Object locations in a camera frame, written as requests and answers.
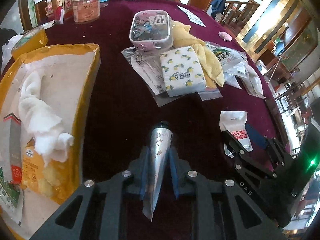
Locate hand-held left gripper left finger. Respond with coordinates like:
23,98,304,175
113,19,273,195
30,146,151,240

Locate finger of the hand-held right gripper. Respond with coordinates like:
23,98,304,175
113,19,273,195
246,124,295,171
221,130,275,179

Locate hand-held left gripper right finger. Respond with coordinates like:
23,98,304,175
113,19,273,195
168,150,288,240

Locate silver spout pouch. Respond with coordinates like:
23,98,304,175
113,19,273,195
142,121,173,222

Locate white sachet with red label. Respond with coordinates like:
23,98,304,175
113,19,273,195
219,111,253,158

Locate yellow towel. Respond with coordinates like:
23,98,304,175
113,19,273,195
171,20,225,87

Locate green-print plastic packet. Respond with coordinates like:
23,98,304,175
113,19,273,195
205,41,248,83

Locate yellow cardboard box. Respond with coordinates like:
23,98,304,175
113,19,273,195
0,43,101,240

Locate clear zippered cartoon pouch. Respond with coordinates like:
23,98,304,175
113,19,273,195
129,10,175,63

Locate clear packet with white contents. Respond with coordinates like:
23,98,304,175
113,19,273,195
240,62,266,98

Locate wooden chairs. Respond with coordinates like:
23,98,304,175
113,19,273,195
275,80,316,117

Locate clear flat plastic bag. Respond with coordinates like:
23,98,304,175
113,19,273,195
152,80,223,108

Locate lemon-print tissue pack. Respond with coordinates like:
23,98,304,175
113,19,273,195
160,46,207,97

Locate grey printed plastic packet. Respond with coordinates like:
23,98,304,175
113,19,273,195
122,47,167,96

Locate pink scrunchie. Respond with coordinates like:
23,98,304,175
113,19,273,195
218,31,232,42

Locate orange snack packet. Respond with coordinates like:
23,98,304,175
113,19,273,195
21,140,73,200

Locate white towel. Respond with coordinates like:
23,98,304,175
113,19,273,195
19,70,75,168

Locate wooden stair railing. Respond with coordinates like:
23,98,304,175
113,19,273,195
220,0,260,30

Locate white paper card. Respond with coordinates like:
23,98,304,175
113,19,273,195
187,13,207,27
177,4,198,16

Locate grey red packet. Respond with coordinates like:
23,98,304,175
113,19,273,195
4,114,23,184

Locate green white packet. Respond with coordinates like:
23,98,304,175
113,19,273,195
0,167,24,224

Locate clear plastic jar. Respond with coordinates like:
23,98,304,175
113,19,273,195
72,0,102,25

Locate yellow tape roll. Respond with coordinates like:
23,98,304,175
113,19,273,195
11,27,48,59

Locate white plastic bag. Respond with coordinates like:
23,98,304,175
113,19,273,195
1,34,24,73

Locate red white carton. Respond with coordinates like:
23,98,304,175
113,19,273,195
45,0,65,24
64,0,75,22

